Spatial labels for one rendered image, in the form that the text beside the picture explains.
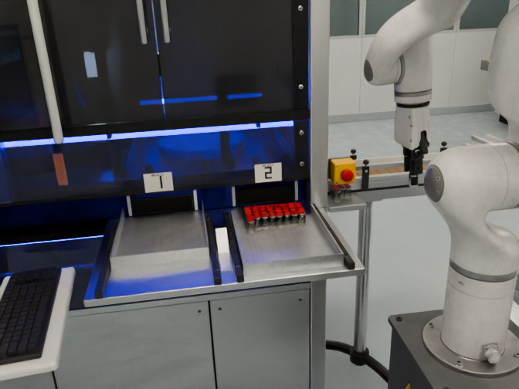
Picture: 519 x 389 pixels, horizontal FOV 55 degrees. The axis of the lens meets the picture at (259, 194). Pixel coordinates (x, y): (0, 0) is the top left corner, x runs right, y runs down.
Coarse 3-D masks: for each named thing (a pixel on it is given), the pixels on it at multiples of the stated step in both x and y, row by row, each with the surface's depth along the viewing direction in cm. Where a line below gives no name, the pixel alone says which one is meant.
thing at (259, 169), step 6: (258, 168) 156; (264, 168) 156; (276, 168) 157; (258, 174) 157; (264, 174) 157; (270, 174) 157; (276, 174) 158; (258, 180) 157; (264, 180) 158; (270, 180) 158; (276, 180) 158
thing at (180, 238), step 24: (120, 216) 156; (144, 216) 163; (168, 216) 163; (192, 216) 162; (120, 240) 148; (144, 240) 147; (168, 240) 146; (192, 240) 146; (120, 264) 132; (144, 264) 133
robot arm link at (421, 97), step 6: (396, 96) 115; (402, 96) 113; (408, 96) 112; (414, 96) 112; (420, 96) 112; (426, 96) 112; (396, 102) 115; (402, 102) 114; (408, 102) 113; (414, 102) 112; (420, 102) 112
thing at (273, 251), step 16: (240, 224) 155; (320, 224) 149; (240, 240) 145; (256, 240) 144; (272, 240) 144; (288, 240) 143; (304, 240) 143; (320, 240) 143; (240, 256) 131; (256, 256) 135; (272, 256) 135; (288, 256) 135; (304, 256) 134; (320, 256) 127; (336, 256) 128; (256, 272) 126; (272, 272) 127
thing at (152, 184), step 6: (144, 174) 151; (150, 174) 151; (156, 174) 152; (162, 174) 152; (168, 174) 152; (144, 180) 152; (150, 180) 152; (156, 180) 152; (162, 180) 153; (168, 180) 153; (144, 186) 152; (150, 186) 153; (156, 186) 153; (168, 186) 154
